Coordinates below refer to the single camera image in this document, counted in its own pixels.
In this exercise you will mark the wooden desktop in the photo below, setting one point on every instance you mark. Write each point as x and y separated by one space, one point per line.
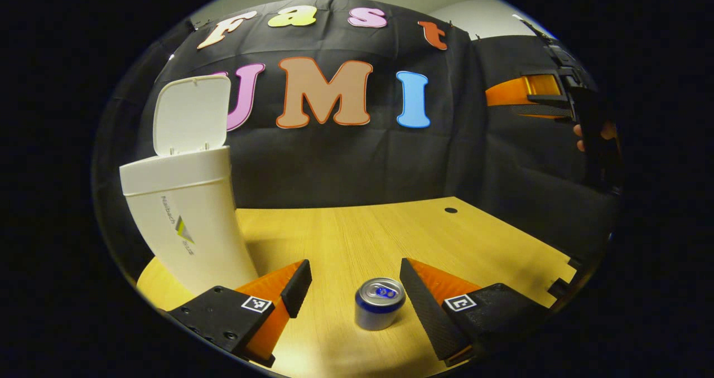
362 238

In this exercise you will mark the silver blue pop can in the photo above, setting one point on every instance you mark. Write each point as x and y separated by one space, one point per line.
379 305

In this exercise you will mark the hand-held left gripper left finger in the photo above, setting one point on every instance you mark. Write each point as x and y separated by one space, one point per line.
298 289

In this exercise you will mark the black backdrop cloth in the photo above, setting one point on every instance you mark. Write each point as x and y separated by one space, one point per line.
357 160

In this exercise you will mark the white desktop garbage bin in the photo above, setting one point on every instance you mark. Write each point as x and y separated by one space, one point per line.
184 216

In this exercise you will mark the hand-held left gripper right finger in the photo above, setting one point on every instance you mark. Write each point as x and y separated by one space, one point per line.
427 311

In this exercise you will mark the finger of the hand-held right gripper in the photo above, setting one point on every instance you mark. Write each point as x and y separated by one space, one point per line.
546 111
549 97

